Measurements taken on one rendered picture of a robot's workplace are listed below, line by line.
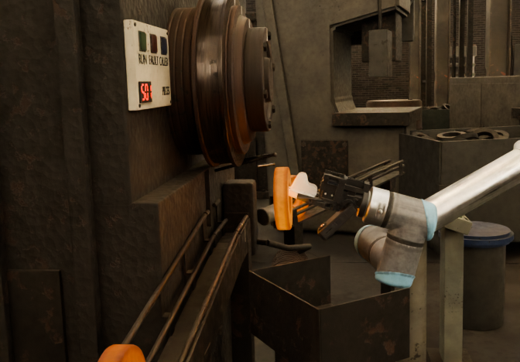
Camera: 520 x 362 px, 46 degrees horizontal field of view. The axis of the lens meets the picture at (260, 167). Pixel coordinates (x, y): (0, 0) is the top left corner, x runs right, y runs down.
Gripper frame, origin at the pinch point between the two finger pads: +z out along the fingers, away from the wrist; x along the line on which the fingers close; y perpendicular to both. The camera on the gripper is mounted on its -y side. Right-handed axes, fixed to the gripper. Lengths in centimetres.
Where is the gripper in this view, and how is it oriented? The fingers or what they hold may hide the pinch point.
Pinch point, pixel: (283, 190)
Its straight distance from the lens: 149.5
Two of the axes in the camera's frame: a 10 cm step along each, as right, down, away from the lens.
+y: 2.4, -9.5, -1.8
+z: -9.6, -2.6, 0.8
